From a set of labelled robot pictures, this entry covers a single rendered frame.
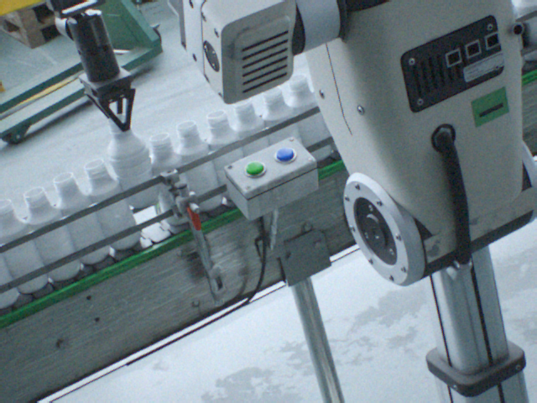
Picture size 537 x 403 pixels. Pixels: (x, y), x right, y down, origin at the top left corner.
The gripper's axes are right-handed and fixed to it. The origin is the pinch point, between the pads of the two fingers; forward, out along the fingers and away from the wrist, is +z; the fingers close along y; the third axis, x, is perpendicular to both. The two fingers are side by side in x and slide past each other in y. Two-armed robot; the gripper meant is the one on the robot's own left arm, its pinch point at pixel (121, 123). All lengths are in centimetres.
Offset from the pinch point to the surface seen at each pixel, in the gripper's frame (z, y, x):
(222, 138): 9.5, 1.6, 16.4
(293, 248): 34.4, 5.0, 22.3
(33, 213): 8.5, 0.6, -19.4
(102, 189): 9.3, 1.2, -7.1
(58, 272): 19.8, 2.0, -19.5
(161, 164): 9.4, 1.6, 4.1
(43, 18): 110, -537, 103
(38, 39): 120, -528, 93
